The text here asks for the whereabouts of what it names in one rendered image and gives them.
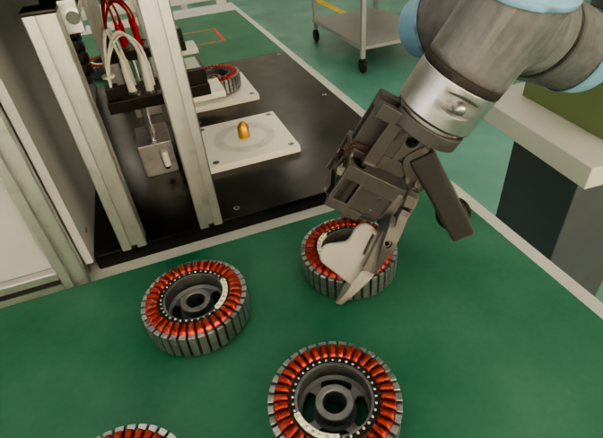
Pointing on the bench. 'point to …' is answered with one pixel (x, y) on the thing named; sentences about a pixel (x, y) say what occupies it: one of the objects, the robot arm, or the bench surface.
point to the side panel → (30, 230)
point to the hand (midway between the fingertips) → (345, 260)
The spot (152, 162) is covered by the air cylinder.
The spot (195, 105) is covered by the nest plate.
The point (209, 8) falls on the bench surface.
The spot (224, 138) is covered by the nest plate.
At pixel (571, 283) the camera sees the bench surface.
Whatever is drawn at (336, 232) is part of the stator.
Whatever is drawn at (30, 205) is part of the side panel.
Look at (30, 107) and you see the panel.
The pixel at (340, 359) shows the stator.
